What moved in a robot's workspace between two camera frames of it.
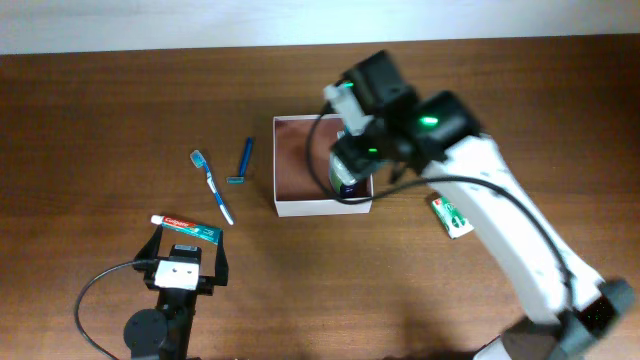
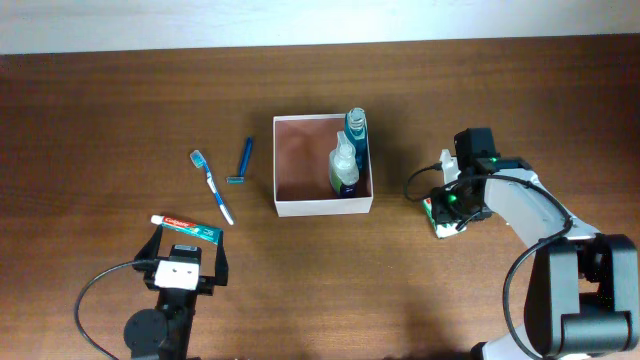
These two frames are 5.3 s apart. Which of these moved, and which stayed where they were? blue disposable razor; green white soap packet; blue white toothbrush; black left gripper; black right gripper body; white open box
Moved: green white soap packet; black right gripper body
Stayed: white open box; black left gripper; blue white toothbrush; blue disposable razor
